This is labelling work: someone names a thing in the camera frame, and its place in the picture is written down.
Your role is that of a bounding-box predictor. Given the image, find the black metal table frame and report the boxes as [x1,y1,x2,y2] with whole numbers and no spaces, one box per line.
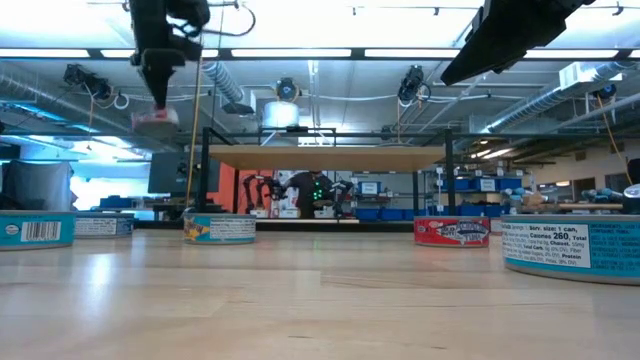
[134,218,416,234]

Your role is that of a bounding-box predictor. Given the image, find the blue tuna can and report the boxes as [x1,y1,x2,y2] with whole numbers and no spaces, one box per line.
[73,211,136,240]

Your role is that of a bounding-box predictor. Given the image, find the person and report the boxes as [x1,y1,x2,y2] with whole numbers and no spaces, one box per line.
[288,169,337,220]
[0,159,75,211]

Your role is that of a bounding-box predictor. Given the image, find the black computer monitor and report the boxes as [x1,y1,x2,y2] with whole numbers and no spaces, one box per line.
[147,151,221,196]

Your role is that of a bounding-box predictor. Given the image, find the orange partition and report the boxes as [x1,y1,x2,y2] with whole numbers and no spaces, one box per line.
[219,169,274,216]

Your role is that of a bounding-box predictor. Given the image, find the black round device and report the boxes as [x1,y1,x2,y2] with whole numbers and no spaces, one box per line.
[622,158,640,216]

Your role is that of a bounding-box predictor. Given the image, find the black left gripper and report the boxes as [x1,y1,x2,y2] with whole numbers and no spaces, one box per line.
[129,0,212,110]

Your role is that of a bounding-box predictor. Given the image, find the red tuna can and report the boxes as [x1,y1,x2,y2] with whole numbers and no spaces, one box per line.
[413,215,492,249]
[130,106,181,140]

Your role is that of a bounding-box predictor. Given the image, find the wooden shelf with black legs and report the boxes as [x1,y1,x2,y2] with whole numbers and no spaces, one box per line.
[197,127,457,217]

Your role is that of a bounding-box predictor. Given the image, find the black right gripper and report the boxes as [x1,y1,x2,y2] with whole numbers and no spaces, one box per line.
[439,0,597,87]

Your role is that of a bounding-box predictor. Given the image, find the teal tuna can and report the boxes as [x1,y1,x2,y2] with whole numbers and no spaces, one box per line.
[182,213,257,246]
[500,213,640,287]
[0,209,77,252]

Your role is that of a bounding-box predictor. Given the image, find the hanging yellow cable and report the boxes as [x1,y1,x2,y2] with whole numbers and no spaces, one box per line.
[594,94,632,186]
[184,29,204,209]

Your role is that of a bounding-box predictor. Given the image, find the corrugated silver duct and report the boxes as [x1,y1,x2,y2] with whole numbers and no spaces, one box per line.
[202,60,246,104]

